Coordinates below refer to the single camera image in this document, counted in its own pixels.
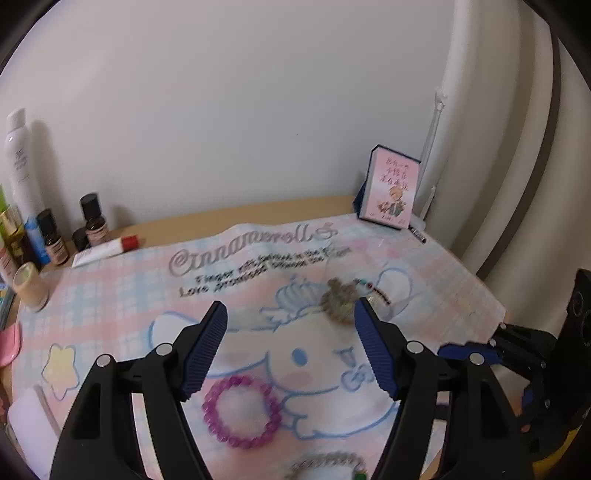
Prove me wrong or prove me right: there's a large brown dropper bottle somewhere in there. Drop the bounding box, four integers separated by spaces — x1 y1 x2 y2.
79 194 109 247

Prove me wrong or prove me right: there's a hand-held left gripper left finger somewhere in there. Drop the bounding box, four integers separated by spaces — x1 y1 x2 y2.
48 300 229 480

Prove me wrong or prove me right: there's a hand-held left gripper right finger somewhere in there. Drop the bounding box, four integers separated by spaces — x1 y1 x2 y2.
353 296 536 480

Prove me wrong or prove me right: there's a white tube red cap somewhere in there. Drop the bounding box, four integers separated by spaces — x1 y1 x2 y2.
71 234 141 268

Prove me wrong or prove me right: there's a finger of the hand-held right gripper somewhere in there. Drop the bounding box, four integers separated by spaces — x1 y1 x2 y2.
515 385 548 428
438 324 556 366

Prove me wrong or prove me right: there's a light blue packet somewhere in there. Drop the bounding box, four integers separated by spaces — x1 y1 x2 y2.
0 284 17 328

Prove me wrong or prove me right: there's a blue and white tube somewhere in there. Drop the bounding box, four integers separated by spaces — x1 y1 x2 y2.
24 217 47 266

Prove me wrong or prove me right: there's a translucent wall cable strip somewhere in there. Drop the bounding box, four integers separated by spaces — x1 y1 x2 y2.
418 106 444 219

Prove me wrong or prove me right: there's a white spray can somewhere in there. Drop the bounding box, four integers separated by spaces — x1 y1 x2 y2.
4 108 44 222

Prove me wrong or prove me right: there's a pink desk calendar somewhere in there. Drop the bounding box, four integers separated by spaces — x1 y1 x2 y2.
355 144 422 230

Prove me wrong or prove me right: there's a pastel cartoon printed desk mat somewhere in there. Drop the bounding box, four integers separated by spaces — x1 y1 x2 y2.
9 215 509 480

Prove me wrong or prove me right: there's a dark red bead bracelet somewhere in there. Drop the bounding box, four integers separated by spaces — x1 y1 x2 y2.
355 277 393 308

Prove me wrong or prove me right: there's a white notepad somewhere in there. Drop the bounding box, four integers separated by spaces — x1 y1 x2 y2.
7 385 61 444

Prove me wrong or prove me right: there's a round wooden cup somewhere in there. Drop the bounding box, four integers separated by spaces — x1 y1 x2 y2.
13 262 51 311

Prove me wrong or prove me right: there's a slim brown dropper bottle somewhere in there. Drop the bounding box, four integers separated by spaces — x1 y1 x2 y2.
37 209 70 266

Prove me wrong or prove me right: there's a yellow oil bottle gold cap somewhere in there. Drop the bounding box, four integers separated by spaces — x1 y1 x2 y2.
0 210 28 268

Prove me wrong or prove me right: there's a white bottle pink label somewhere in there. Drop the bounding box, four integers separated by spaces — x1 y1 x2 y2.
0 244 17 284

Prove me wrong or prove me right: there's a grey white bead bracelet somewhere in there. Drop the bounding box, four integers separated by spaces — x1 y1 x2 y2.
281 452 370 480

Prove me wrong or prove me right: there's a tiger eye brown bead bracelet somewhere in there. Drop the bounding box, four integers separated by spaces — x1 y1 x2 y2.
322 277 361 326

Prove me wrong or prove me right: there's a white curtain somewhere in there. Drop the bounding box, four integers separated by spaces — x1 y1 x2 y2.
450 0 591 296

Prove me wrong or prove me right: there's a purple bead bracelet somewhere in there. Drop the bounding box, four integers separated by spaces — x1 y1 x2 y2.
202 375 282 448

